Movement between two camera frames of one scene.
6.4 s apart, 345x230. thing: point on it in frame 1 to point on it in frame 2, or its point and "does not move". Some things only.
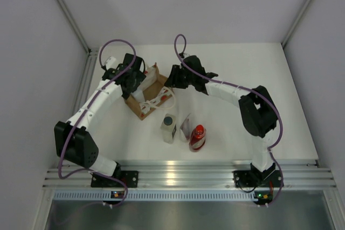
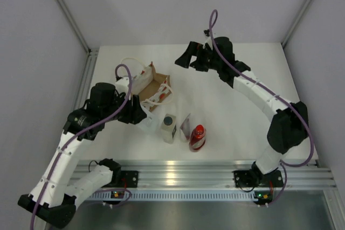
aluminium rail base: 297,174 does not move
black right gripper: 173,81 to 195,50
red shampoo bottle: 198,138 does not move
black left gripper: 139,77 to 135,113
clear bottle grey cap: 168,127 does not move
